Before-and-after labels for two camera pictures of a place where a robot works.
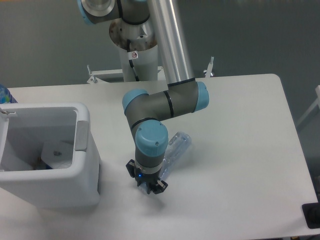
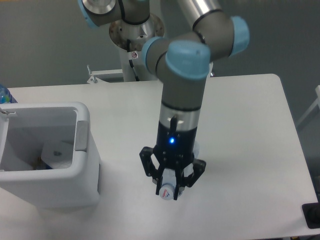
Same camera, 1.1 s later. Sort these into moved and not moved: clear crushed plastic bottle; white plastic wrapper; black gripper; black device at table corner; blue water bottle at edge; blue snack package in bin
Moved: black gripper; clear crushed plastic bottle
Not moved: blue snack package in bin; blue water bottle at edge; white plastic wrapper; black device at table corner
